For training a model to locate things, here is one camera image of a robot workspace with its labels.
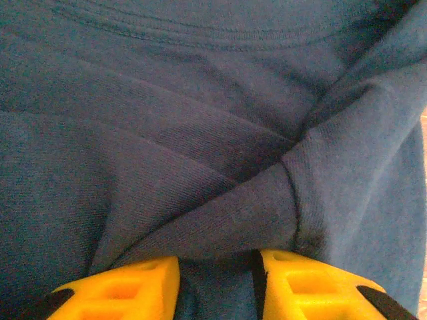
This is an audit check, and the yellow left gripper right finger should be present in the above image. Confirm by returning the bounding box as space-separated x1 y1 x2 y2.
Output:
251 249 420 320

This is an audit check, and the navy blue t-shirt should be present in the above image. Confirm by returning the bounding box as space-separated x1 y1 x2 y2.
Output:
0 0 427 320

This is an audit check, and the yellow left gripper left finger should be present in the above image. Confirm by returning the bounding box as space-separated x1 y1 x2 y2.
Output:
46 255 181 320

